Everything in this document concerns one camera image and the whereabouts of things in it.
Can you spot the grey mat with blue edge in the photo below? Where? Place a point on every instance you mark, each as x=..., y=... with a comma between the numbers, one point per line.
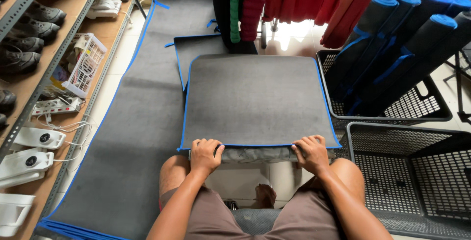
x=254, y=100

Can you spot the white plastic mesh basket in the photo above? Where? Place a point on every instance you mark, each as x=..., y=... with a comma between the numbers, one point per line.
x=86, y=67

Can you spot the green puffer jacket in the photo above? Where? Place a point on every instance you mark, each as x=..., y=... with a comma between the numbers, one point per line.
x=234, y=8

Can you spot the grey metal shelf rack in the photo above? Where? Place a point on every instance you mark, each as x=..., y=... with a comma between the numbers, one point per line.
x=62, y=52

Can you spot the black tripod stand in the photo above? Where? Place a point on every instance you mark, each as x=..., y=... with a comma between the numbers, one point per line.
x=459, y=82

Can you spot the metal clothes rack frame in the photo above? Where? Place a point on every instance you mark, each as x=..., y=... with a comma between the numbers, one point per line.
x=264, y=34

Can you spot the folded grey mat blue trim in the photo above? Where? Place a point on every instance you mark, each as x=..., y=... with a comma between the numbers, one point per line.
x=191, y=52

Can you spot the person's foot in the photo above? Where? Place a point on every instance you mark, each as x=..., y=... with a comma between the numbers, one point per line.
x=265, y=196

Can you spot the black crate holding rolls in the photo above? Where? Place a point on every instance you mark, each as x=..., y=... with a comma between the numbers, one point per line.
x=415, y=105

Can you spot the stack of long grey mats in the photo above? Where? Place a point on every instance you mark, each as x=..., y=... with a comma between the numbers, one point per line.
x=139, y=122

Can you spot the white device with round dial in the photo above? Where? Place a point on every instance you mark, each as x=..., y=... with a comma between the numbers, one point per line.
x=40, y=137
x=25, y=162

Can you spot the person's left hand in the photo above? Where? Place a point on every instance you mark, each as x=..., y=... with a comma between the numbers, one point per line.
x=202, y=157

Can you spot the white plastic device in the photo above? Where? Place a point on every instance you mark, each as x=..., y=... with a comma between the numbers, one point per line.
x=13, y=212

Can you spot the person's right hand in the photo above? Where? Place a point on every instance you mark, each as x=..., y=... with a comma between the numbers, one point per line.
x=314, y=157

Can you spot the person's brown shorts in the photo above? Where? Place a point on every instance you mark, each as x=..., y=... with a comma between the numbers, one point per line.
x=294, y=218

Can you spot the red puffer jacket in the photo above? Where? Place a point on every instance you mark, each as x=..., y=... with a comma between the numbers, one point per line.
x=254, y=4

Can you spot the empty black plastic crate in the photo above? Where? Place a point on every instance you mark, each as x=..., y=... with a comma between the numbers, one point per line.
x=408, y=181

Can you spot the bundle of rolled grey mats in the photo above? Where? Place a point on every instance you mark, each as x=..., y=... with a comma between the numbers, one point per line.
x=404, y=45

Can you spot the red hanging garments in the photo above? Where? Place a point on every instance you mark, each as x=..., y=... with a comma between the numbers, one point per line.
x=331, y=1

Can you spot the row of dark shoes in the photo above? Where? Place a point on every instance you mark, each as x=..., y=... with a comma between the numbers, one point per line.
x=25, y=43

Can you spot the grey plastic stool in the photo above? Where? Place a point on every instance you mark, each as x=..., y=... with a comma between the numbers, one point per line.
x=255, y=221

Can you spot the stacked white devices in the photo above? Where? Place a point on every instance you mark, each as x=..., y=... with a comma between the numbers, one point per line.
x=105, y=8

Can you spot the white power strip red switches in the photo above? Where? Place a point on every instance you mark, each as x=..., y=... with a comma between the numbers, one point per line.
x=55, y=106

